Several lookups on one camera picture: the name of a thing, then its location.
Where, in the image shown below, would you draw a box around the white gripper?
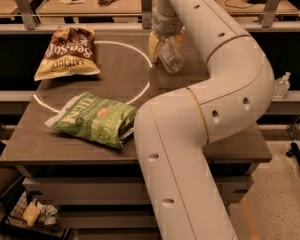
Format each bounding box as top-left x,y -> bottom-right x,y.
148,10 -> 184,62

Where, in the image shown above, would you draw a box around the clear plastic water bottle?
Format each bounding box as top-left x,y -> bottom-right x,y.
158,38 -> 184,74

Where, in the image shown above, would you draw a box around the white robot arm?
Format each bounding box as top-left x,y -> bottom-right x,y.
134,0 -> 274,240

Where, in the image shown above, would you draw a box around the white tape circle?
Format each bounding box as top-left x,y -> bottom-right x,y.
33,41 -> 153,113

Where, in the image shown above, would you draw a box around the brown sea salt chip bag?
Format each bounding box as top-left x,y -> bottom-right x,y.
34,26 -> 100,81

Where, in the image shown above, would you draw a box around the green jalapeno chip bag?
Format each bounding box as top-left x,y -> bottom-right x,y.
45,92 -> 137,149

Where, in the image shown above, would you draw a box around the yellow item in basket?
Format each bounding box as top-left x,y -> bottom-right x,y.
22,201 -> 41,227

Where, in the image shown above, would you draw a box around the grey middle metal bracket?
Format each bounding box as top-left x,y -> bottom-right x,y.
141,0 -> 152,29

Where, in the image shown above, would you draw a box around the grey metal bracket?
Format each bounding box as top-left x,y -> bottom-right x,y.
141,0 -> 152,29
14,0 -> 39,30
258,0 -> 280,28

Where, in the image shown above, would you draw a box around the black handled scissors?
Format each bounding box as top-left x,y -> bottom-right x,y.
98,0 -> 119,6

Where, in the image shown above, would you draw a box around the grey right metal bracket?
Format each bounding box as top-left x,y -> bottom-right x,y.
258,0 -> 280,28

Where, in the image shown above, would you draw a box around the grey left metal bracket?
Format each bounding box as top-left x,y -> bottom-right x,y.
14,0 -> 39,30

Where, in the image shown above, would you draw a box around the black wire basket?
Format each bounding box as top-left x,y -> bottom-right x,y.
6,191 -> 69,240

